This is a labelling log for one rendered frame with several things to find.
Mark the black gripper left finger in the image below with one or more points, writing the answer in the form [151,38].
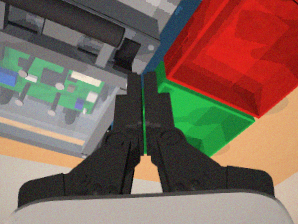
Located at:
[110,169]

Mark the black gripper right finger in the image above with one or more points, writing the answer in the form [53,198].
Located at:
[180,165]

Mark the red open-top bin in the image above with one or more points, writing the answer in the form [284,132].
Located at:
[247,58]

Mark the green bin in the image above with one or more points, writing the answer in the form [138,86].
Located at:
[208,124]

